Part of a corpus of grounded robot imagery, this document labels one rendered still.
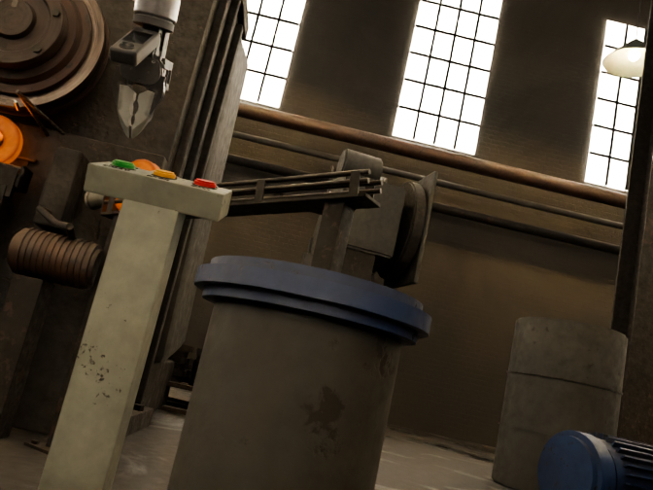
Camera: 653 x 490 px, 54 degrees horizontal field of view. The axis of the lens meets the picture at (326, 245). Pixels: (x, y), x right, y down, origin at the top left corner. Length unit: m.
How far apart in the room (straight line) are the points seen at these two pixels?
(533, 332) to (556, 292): 5.22
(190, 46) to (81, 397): 1.41
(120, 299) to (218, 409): 0.42
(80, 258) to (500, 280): 7.17
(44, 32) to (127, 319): 1.17
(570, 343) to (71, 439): 2.77
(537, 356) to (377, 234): 2.94
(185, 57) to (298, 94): 6.49
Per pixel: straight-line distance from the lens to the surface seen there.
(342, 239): 1.39
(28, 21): 2.13
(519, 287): 8.61
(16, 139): 2.13
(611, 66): 8.09
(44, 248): 1.81
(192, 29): 2.30
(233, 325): 0.78
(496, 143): 8.98
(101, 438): 1.15
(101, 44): 2.15
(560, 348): 3.52
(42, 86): 2.12
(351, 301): 0.73
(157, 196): 1.16
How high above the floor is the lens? 0.31
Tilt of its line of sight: 12 degrees up
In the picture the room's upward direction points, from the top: 13 degrees clockwise
